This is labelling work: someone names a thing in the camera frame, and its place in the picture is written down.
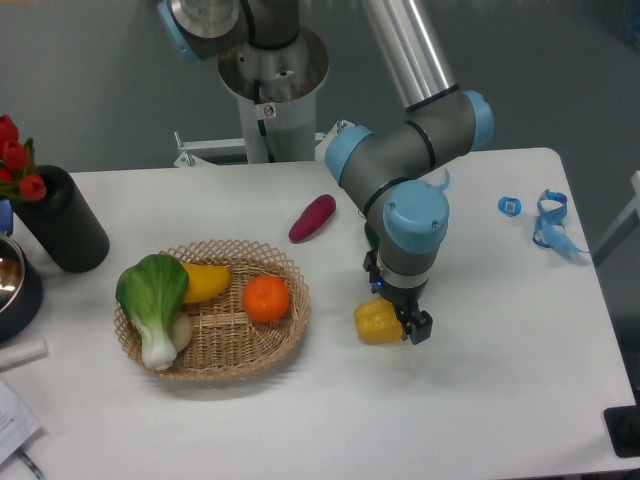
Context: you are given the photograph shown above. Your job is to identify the white paper sheet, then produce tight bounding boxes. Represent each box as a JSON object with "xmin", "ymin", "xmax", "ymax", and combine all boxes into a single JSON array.
[{"xmin": 0, "ymin": 380, "xmax": 42, "ymax": 462}]

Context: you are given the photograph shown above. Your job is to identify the small blue tape roll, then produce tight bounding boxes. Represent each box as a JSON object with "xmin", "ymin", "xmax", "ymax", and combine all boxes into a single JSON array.
[{"xmin": 497, "ymin": 196, "xmax": 522, "ymax": 217}]

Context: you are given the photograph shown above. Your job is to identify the woven wicker basket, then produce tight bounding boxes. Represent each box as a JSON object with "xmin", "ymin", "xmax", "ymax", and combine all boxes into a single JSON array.
[{"xmin": 115, "ymin": 240, "xmax": 311, "ymax": 381}]

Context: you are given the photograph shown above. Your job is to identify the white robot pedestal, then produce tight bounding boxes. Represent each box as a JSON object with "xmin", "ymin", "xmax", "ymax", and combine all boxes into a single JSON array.
[{"xmin": 175, "ymin": 27, "xmax": 329, "ymax": 166}]

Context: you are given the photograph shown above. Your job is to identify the red tulip flowers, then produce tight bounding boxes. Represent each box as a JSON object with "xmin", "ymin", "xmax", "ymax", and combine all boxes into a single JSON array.
[{"xmin": 1, "ymin": 114, "xmax": 47, "ymax": 202}]

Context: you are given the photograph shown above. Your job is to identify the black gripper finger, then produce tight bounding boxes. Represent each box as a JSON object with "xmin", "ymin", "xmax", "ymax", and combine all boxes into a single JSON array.
[{"xmin": 397, "ymin": 305, "xmax": 433, "ymax": 345}]

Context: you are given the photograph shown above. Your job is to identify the patterned pen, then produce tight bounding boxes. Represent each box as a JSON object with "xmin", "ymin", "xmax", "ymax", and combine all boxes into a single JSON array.
[{"xmin": 15, "ymin": 449, "xmax": 45, "ymax": 480}]

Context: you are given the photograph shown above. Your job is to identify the dark metal bowl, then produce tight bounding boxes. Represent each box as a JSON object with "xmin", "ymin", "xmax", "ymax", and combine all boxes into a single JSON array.
[{"xmin": 1, "ymin": 234, "xmax": 43, "ymax": 342}]

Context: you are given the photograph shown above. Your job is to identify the beige potato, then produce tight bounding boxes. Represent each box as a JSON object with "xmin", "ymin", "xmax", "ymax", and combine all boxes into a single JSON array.
[{"xmin": 170, "ymin": 311, "xmax": 193, "ymax": 352}]

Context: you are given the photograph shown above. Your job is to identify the purple sweet potato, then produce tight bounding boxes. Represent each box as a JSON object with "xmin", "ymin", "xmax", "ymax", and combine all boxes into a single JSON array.
[{"xmin": 288, "ymin": 194, "xmax": 336, "ymax": 243}]

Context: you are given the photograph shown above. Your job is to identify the black cylindrical vase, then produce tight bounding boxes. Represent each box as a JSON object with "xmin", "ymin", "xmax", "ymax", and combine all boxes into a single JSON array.
[{"xmin": 10, "ymin": 165, "xmax": 110, "ymax": 273}]

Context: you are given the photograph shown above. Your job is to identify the green bok choy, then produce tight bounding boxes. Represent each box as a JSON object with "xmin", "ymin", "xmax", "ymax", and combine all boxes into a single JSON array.
[{"xmin": 115, "ymin": 254, "xmax": 189, "ymax": 370}]

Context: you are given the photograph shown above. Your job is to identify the curved blue tape strip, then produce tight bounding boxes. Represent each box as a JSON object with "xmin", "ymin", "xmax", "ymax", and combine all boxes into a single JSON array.
[{"xmin": 433, "ymin": 168, "xmax": 451, "ymax": 192}]

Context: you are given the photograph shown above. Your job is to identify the tangled blue tape strip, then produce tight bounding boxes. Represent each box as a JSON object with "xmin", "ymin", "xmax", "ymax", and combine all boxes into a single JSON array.
[{"xmin": 532, "ymin": 189, "xmax": 589, "ymax": 255}]

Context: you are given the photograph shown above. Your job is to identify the yellow mango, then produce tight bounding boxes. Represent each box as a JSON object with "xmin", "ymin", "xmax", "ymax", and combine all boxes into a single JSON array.
[{"xmin": 182, "ymin": 263, "xmax": 231, "ymax": 304}]

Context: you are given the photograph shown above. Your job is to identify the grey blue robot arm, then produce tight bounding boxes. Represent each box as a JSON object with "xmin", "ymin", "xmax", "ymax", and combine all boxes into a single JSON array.
[{"xmin": 158, "ymin": 1, "xmax": 494, "ymax": 343}]

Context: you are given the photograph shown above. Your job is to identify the green cucumber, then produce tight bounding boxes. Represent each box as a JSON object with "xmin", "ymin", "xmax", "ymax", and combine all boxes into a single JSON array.
[{"xmin": 364, "ymin": 221, "xmax": 380, "ymax": 250}]

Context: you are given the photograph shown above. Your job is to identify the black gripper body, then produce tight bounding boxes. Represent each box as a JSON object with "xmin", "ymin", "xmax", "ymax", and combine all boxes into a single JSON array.
[{"xmin": 363, "ymin": 250, "xmax": 428, "ymax": 312}]

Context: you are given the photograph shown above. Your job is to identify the blue object at left edge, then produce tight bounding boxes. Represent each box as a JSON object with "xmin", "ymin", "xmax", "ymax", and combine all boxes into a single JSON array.
[{"xmin": 0, "ymin": 200, "xmax": 14, "ymax": 236}]

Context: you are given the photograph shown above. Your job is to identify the white paper roll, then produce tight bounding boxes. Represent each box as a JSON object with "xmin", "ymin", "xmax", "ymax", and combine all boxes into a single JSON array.
[{"xmin": 0, "ymin": 338, "xmax": 48, "ymax": 370}]

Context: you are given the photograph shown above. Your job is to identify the orange mandarin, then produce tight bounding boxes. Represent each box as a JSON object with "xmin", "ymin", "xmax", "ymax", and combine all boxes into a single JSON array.
[{"xmin": 242, "ymin": 275, "xmax": 290, "ymax": 322}]

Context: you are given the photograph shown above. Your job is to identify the yellow bell pepper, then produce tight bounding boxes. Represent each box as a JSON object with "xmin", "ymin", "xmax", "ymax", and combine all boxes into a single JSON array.
[{"xmin": 353, "ymin": 297, "xmax": 403, "ymax": 343}]

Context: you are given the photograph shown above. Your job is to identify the black device at table edge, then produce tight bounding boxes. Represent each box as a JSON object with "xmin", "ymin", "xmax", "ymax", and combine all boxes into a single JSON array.
[{"xmin": 604, "ymin": 405, "xmax": 639, "ymax": 458}]

